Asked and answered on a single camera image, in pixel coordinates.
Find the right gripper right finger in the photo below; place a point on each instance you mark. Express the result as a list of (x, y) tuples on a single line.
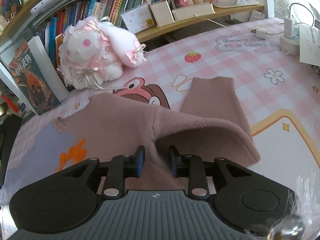
[(191, 167)]

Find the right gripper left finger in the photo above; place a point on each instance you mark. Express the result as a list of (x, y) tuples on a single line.
[(118, 169)]

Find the purple and pink sweater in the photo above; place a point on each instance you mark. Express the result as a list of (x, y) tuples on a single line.
[(210, 124)]

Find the pink checkered table mat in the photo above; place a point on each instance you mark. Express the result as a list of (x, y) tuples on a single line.
[(278, 94)]

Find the white pink plush bunny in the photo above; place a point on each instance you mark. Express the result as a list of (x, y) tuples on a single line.
[(94, 52)]

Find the wooden desk shelf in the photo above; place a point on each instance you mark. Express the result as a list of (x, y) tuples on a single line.
[(154, 32)]

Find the Harry Potter book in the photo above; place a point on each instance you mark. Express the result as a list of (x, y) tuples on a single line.
[(33, 77)]

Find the white power strip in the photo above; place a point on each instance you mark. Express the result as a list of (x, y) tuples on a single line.
[(290, 46)]

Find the white pen holder box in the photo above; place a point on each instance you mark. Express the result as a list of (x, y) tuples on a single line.
[(162, 13)]

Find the row of standing books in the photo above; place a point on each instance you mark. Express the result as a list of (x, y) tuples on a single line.
[(54, 16)]

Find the white charger plug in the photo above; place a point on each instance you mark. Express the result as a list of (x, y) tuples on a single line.
[(289, 27)]

